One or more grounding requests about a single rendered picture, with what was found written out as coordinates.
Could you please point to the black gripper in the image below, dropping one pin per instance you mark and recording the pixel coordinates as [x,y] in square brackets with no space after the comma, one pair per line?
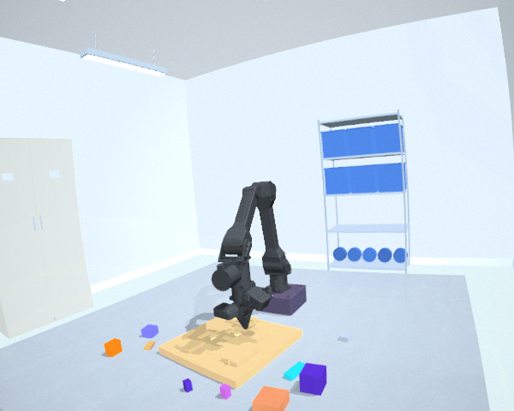
[236,309]

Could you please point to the small purple block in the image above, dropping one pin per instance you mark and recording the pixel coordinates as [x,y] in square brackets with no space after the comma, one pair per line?
[187,385]
[225,391]

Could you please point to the tan flat tile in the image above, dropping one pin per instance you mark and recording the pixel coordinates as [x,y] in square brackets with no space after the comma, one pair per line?
[149,345]

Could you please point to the purple cube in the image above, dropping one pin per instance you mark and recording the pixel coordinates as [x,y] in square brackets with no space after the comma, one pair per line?
[313,379]

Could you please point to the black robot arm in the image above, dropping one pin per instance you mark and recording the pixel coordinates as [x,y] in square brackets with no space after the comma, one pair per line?
[237,241]

